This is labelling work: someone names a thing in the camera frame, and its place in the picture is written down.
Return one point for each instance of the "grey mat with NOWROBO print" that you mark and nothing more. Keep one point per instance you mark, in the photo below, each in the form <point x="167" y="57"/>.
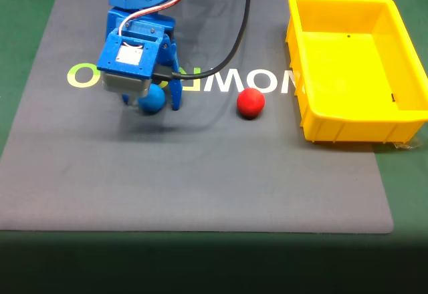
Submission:
<point x="167" y="173"/>

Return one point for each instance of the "red ball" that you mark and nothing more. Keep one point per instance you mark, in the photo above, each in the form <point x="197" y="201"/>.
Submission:
<point x="250" y="103"/>

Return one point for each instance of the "yellow plastic bin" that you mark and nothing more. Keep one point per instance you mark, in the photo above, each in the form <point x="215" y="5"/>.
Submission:
<point x="341" y="73"/>

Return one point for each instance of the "silver camera in blue mount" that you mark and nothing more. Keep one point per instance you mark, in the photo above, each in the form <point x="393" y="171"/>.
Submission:
<point x="123" y="83"/>

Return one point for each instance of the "clear plastic scrap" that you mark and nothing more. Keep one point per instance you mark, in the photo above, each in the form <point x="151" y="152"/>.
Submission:
<point x="408" y="143"/>

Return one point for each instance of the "blue ball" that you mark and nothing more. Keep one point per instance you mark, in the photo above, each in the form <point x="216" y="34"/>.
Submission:
<point x="154" y="101"/>

